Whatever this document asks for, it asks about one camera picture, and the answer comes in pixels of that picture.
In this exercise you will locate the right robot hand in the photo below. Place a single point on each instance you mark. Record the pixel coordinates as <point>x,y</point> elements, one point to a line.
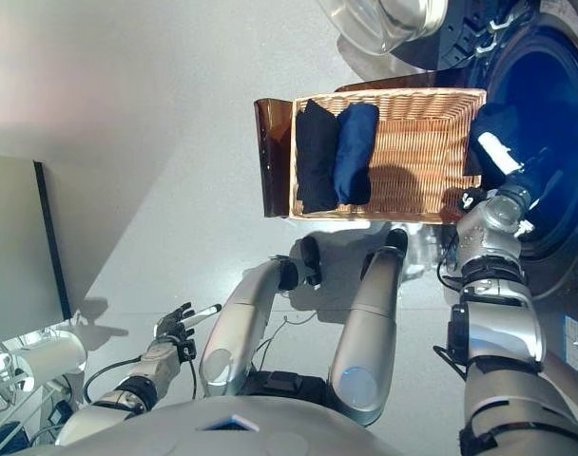
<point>498,149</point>

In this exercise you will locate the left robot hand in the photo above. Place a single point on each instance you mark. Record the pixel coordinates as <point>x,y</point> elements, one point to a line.
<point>174,327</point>

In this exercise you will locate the black cloth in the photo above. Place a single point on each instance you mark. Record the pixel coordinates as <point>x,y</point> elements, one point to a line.
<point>536,171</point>
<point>315,161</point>

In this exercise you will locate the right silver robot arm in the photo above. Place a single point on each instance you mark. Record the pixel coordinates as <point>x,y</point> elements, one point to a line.
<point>498,323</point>

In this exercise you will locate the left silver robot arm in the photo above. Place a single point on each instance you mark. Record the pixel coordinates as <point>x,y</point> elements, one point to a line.
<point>127,394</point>

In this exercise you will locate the grey front-load washing machine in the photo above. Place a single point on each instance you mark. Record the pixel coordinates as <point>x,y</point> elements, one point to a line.
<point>545,71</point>

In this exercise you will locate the round glass washing machine door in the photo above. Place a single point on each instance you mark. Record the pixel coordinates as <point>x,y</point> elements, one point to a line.
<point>389,24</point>

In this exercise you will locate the left silver robot leg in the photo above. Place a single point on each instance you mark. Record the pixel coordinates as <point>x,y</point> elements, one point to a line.
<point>241,332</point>

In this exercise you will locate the silver robot leg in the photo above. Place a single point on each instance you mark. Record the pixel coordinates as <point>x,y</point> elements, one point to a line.
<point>370,332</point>
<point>241,332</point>

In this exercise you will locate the wicker laundry basket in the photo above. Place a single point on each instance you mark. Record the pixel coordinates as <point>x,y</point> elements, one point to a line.
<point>412,152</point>

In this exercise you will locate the silver robot torso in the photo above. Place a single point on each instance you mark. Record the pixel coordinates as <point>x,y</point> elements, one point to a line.
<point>222,432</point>

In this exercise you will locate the blue folded cloth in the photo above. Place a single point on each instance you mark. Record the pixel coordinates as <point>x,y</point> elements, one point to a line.
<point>355,152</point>

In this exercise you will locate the black power adapter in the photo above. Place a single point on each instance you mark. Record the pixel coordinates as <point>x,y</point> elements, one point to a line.
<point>59,414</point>

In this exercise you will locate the brown glossy side table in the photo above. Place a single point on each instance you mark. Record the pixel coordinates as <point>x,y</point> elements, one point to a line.
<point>272,166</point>

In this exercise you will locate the right silver robot leg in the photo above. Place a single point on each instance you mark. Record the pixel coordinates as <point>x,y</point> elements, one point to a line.
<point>370,332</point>

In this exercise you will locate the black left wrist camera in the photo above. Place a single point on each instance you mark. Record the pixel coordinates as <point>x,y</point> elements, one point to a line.
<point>187,348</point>

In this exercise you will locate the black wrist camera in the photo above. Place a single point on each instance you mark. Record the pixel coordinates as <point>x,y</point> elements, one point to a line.
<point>471,199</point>
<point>187,348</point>

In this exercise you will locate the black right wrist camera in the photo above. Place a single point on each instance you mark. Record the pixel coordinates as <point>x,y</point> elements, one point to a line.
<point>471,199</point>

